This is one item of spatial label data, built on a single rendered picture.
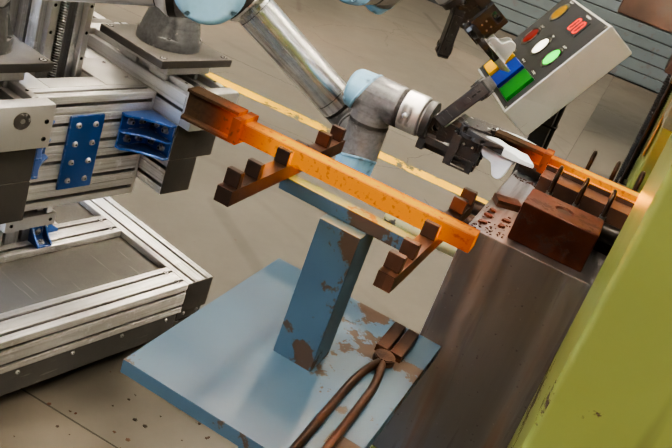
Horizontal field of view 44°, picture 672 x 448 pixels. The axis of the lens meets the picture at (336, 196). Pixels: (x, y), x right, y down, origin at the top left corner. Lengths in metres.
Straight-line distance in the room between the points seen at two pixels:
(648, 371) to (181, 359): 0.56
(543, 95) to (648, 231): 0.92
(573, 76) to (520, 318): 0.70
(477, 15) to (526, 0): 7.62
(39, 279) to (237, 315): 1.00
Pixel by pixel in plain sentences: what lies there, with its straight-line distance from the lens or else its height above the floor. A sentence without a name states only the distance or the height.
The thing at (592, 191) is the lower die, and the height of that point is 0.99.
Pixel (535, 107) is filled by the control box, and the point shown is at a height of 0.99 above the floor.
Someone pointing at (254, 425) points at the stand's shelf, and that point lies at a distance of 1.01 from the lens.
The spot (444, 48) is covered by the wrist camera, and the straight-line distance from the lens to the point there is 1.82.
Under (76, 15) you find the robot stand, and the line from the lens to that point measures 1.90.
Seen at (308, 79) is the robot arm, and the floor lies 0.95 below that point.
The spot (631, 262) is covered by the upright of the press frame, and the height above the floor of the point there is 1.06.
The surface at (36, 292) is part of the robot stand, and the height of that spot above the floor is 0.21.
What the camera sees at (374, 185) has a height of 1.01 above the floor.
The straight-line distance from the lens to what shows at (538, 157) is 1.44.
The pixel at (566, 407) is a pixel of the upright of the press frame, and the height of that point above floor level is 0.86.
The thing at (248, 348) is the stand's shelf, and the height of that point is 0.74.
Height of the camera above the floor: 1.38
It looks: 23 degrees down
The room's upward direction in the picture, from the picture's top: 20 degrees clockwise
